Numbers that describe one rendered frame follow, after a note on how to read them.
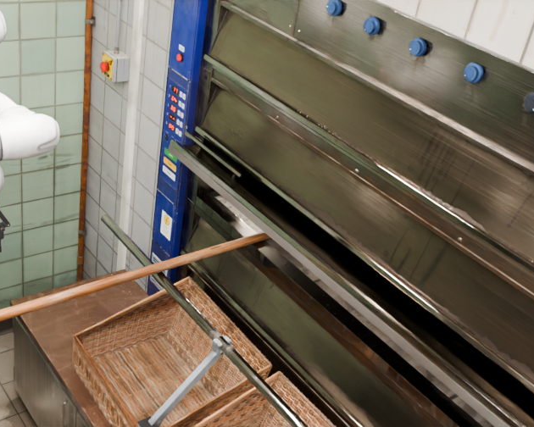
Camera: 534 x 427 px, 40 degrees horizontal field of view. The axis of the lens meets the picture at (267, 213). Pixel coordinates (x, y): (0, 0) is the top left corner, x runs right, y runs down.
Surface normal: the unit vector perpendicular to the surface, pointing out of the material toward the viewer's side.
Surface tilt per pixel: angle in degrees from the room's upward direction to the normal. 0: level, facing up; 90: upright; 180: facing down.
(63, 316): 0
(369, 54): 90
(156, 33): 90
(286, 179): 70
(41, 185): 90
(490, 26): 90
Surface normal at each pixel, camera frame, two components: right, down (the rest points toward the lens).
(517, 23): -0.78, 0.20
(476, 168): -0.68, -0.10
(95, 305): 0.15, -0.85
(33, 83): 0.60, 0.49
